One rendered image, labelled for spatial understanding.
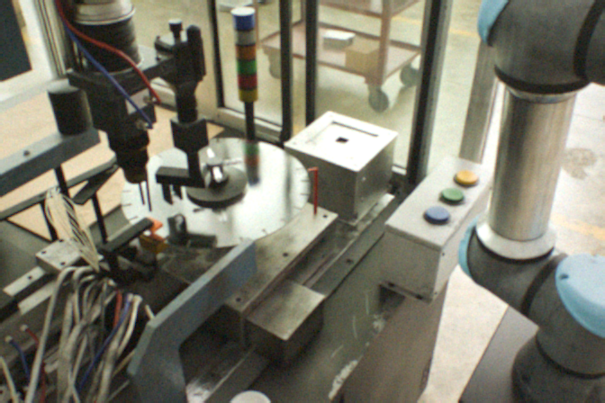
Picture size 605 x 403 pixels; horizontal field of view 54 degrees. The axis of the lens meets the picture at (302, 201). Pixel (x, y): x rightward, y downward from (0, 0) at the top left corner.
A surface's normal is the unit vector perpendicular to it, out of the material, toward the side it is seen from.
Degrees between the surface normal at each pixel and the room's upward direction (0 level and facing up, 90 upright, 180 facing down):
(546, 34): 93
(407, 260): 90
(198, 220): 0
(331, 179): 90
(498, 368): 0
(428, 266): 90
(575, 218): 0
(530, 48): 104
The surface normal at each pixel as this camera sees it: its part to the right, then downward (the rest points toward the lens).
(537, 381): -0.83, 0.04
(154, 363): 0.83, 0.33
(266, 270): 0.00, -0.80
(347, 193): -0.56, 0.50
